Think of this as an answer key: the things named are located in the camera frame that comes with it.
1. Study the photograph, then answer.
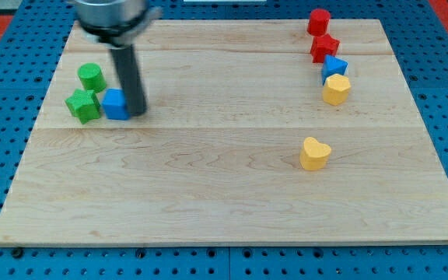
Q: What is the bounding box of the red cylinder block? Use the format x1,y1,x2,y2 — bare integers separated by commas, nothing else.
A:
306,9,331,37

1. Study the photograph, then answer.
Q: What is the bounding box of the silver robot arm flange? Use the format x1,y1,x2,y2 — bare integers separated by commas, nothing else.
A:
71,0,163,49

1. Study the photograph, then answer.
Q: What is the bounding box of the green cylinder block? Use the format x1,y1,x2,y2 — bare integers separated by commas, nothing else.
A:
77,63,107,93

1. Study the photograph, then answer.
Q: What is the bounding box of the red star block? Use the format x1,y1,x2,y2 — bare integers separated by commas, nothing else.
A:
310,33,340,63

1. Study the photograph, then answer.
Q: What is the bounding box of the light wooden board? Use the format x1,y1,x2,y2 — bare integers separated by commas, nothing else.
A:
0,19,448,247

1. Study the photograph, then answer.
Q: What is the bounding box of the blue cube block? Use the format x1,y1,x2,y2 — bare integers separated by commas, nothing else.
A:
101,88,130,121

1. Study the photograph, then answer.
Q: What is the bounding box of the green star block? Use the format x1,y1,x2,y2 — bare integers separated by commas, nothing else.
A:
65,89,101,124

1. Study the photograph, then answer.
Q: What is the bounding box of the yellow hexagon block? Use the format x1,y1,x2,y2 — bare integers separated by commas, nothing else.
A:
322,74,352,106

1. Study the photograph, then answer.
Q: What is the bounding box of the blue triangle block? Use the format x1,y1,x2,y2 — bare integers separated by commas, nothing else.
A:
321,54,348,84

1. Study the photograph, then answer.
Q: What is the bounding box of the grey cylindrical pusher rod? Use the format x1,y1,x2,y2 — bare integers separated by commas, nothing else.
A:
110,45,148,116

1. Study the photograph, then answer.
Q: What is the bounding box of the yellow heart block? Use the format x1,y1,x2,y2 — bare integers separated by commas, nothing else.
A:
299,137,332,171

